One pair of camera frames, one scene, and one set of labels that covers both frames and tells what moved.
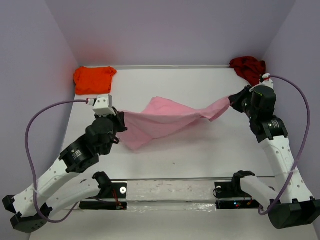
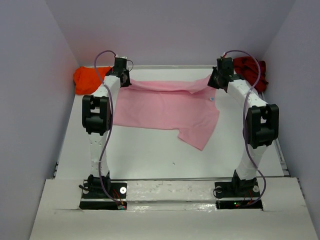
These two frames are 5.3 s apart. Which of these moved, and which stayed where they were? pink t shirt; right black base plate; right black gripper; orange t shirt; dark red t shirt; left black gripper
Moved: left black gripper; right black gripper; pink t shirt
Stayed: dark red t shirt; orange t shirt; right black base plate
